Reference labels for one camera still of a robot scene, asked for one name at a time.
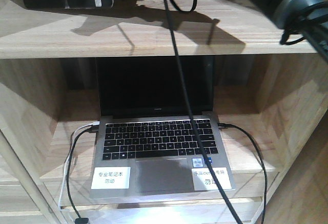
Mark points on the wooden shelf desk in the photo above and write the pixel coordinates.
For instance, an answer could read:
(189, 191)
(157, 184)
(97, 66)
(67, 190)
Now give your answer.
(283, 103)

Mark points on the silver laptop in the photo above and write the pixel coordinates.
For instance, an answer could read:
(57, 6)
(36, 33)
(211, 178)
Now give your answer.
(157, 133)

